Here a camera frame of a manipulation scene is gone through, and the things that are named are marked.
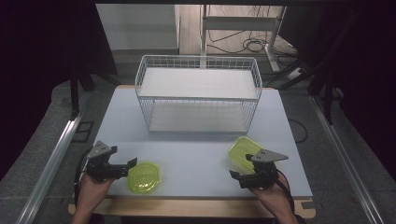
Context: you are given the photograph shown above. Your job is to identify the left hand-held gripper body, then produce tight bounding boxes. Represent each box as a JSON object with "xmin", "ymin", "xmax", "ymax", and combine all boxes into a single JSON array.
[{"xmin": 83, "ymin": 140, "xmax": 130, "ymax": 183}]

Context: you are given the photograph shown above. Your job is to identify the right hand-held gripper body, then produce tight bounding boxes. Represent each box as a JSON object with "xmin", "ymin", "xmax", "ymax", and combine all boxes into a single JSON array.
[{"xmin": 238, "ymin": 148, "xmax": 290, "ymax": 189}]

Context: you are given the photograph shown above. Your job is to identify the round green plastic lid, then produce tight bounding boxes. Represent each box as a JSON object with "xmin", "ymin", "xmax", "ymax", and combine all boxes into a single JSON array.
[{"xmin": 125, "ymin": 161, "xmax": 163, "ymax": 195}]

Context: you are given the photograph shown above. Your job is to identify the rectangular green plastic container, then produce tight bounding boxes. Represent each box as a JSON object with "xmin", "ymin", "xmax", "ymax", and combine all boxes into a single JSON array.
[{"xmin": 227, "ymin": 135, "xmax": 265, "ymax": 175}]

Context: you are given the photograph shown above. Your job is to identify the white wire basket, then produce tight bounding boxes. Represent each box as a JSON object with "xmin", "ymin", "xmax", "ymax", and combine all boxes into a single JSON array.
[{"xmin": 134, "ymin": 54, "xmax": 263, "ymax": 135}]

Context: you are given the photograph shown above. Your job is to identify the person's left hand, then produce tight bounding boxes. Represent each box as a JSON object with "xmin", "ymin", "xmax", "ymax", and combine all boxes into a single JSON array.
[{"xmin": 77, "ymin": 172, "xmax": 115, "ymax": 213}]

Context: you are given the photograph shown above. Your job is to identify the person's right hand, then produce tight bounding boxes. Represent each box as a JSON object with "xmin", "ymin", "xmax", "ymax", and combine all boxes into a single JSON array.
[{"xmin": 248, "ymin": 172, "xmax": 295, "ymax": 216}]

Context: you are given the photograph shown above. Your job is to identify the black metal stand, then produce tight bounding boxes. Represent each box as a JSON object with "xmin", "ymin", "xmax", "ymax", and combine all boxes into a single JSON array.
[
  {"xmin": 306, "ymin": 62, "xmax": 339, "ymax": 126},
  {"xmin": 68, "ymin": 62, "xmax": 96, "ymax": 120}
]

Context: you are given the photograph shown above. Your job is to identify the white power strip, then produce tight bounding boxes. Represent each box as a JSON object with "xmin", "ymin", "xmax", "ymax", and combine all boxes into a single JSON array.
[{"xmin": 286, "ymin": 66, "xmax": 304, "ymax": 81}]

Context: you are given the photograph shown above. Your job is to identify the white cabinet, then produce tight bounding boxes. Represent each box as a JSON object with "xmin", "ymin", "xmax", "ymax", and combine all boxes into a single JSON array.
[{"xmin": 95, "ymin": 3, "xmax": 181, "ymax": 51}]

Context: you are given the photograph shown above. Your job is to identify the left hand-held gripper cable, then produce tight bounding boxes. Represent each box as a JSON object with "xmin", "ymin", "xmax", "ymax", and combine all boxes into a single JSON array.
[{"xmin": 73, "ymin": 147, "xmax": 94, "ymax": 207}]

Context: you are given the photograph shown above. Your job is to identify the hand-held gripper cable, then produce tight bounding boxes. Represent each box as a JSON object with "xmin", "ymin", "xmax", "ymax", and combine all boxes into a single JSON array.
[
  {"xmin": 73, "ymin": 147, "xmax": 94, "ymax": 207},
  {"xmin": 275, "ymin": 169, "xmax": 297, "ymax": 217}
]

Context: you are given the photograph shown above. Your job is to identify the right hand-held gripper cable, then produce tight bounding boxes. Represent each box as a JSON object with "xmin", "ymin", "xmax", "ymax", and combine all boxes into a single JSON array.
[{"xmin": 275, "ymin": 169, "xmax": 297, "ymax": 217}]

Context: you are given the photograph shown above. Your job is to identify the aluminium rail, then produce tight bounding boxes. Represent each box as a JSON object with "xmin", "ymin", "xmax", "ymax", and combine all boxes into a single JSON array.
[
  {"xmin": 15, "ymin": 92, "xmax": 92, "ymax": 224},
  {"xmin": 309, "ymin": 94, "xmax": 386, "ymax": 224}
]

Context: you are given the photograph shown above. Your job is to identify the thin black cable loop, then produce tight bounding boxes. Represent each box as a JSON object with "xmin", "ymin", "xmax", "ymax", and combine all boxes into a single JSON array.
[{"xmin": 288, "ymin": 118, "xmax": 310, "ymax": 145}]

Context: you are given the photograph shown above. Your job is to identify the black floor cables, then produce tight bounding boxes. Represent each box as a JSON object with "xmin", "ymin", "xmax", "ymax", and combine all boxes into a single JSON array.
[{"xmin": 206, "ymin": 5, "xmax": 300, "ymax": 57}]

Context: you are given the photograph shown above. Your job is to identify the white metal desk frame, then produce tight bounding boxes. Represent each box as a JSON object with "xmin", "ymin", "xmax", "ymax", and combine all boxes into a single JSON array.
[{"xmin": 199, "ymin": 4, "xmax": 288, "ymax": 73}]

